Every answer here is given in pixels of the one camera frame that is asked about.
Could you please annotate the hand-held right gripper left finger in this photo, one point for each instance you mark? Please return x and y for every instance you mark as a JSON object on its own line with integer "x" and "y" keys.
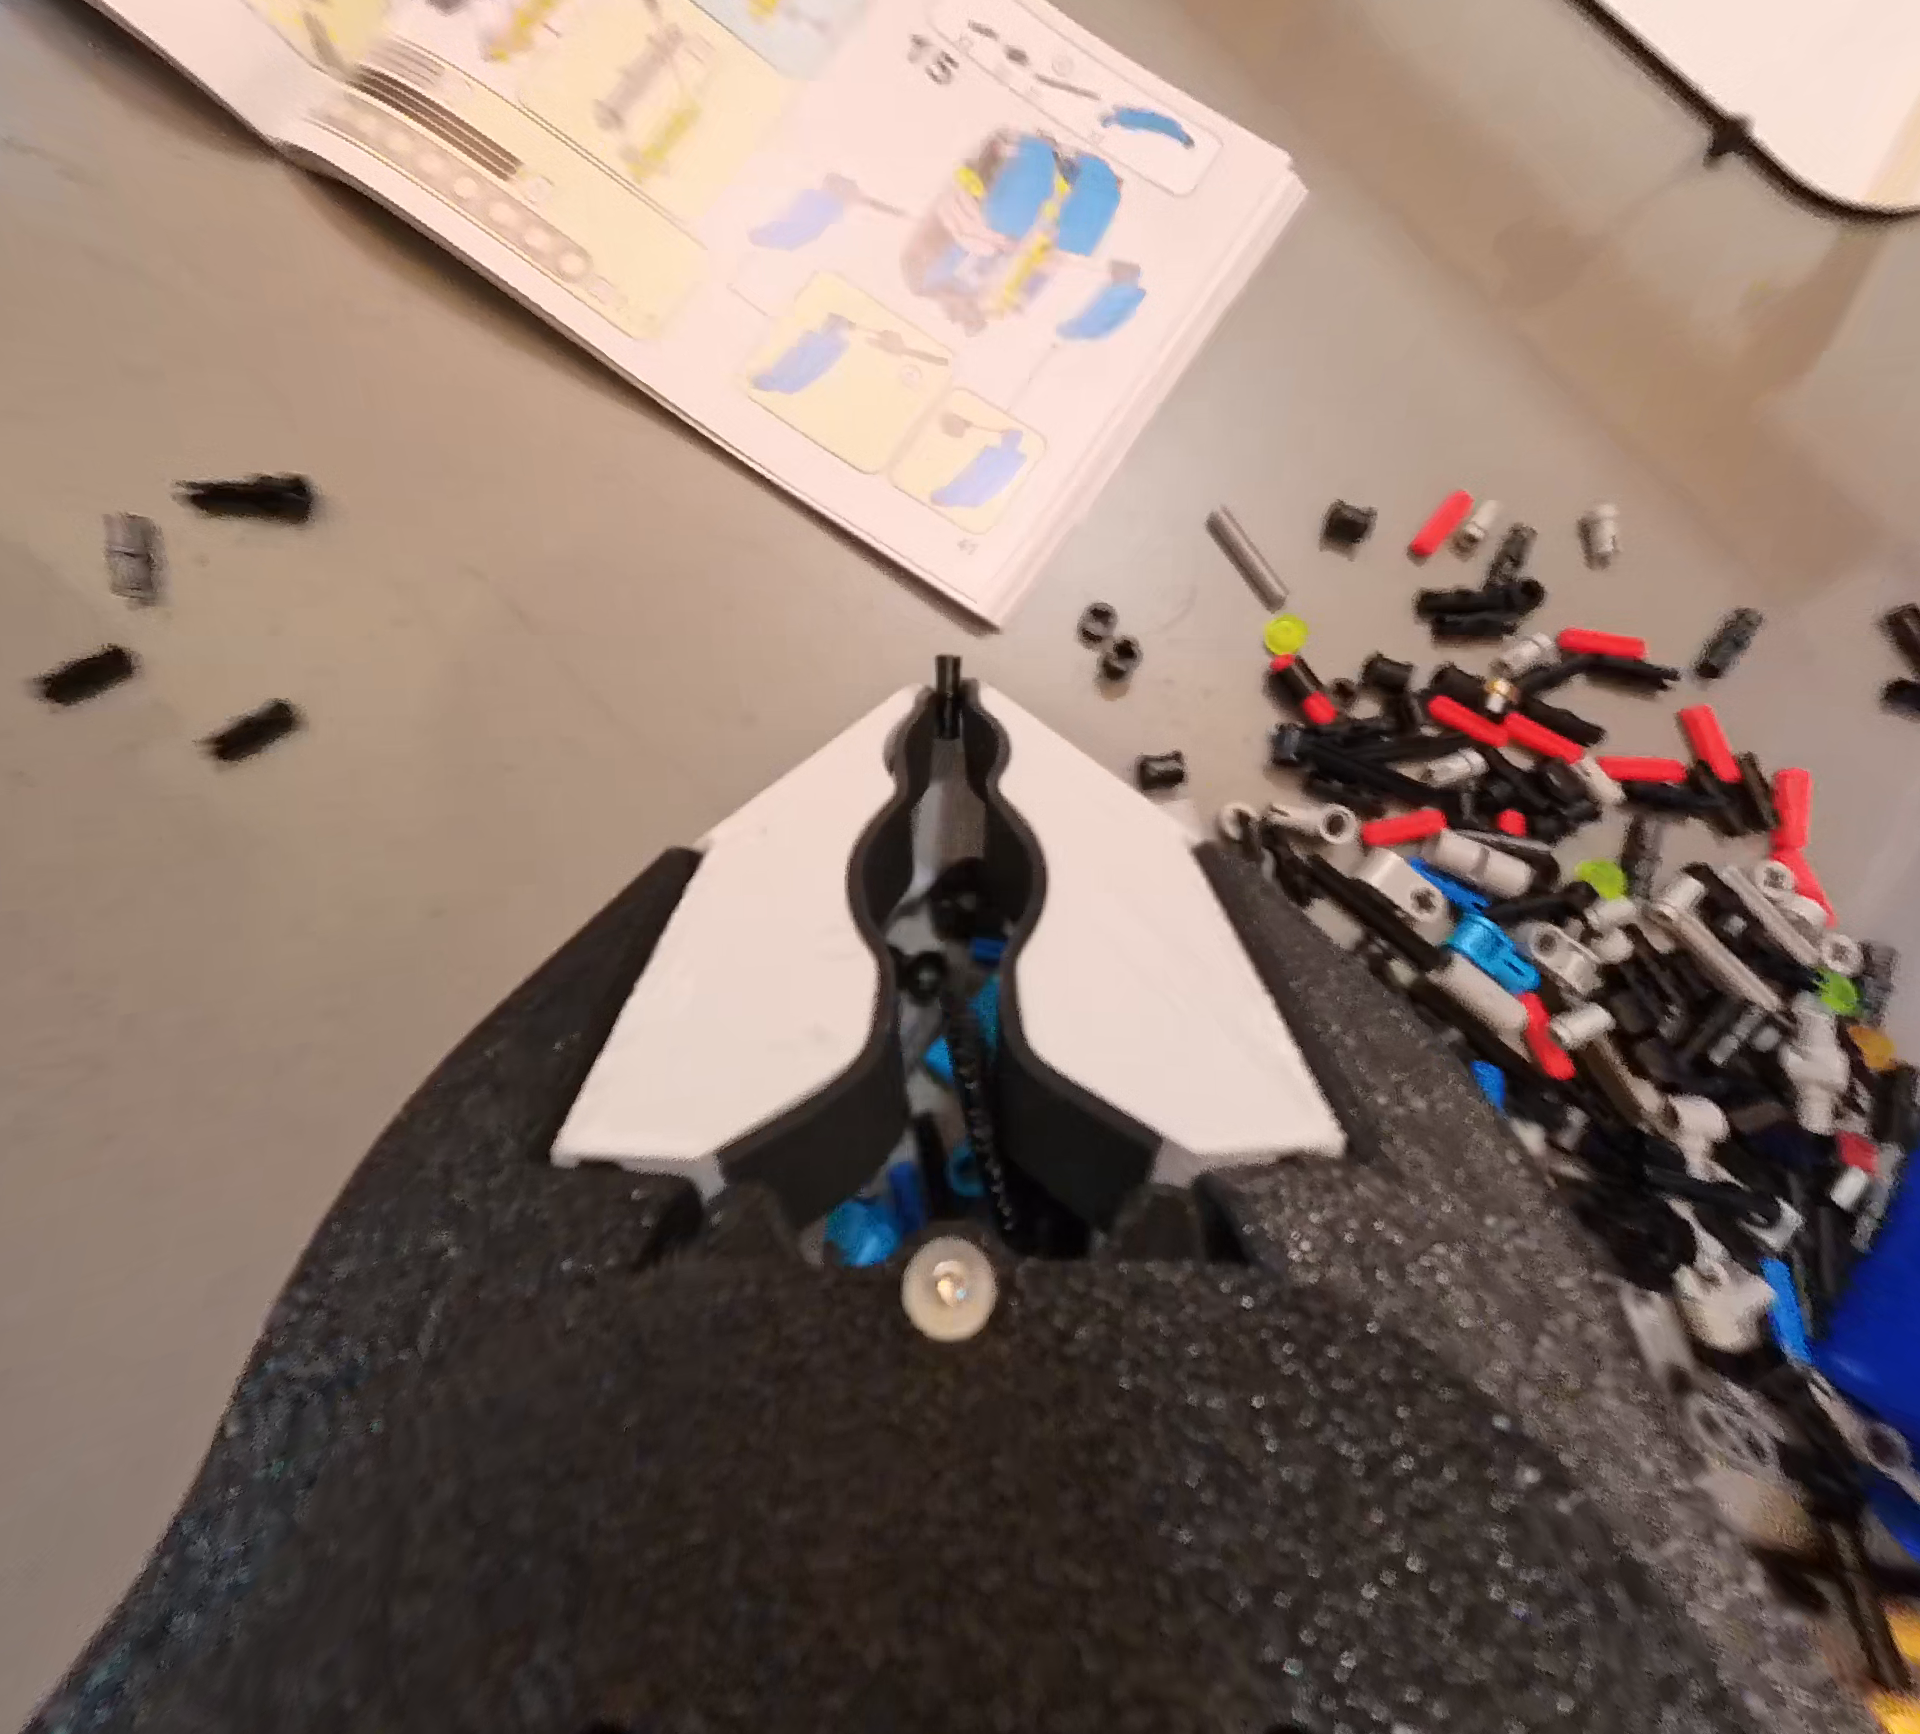
{"x": 750, "y": 998}

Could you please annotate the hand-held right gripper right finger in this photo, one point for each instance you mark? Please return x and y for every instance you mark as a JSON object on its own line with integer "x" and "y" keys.
{"x": 1155, "y": 998}

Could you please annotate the long black pin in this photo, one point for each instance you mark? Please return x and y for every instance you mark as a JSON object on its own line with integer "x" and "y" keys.
{"x": 948, "y": 687}

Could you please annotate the pile of building block parts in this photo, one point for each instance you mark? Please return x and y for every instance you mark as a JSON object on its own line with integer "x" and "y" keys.
{"x": 1500, "y": 865}

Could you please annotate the short black pin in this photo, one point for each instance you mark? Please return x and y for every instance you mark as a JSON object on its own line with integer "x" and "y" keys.
{"x": 86, "y": 675}
{"x": 253, "y": 728}
{"x": 248, "y": 498}

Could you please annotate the building instruction booklet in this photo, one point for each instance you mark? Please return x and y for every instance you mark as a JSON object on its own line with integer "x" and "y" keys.
{"x": 1155, "y": 399}

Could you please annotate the grey desk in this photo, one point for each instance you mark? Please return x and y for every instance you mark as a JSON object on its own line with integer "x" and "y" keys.
{"x": 450, "y": 714}

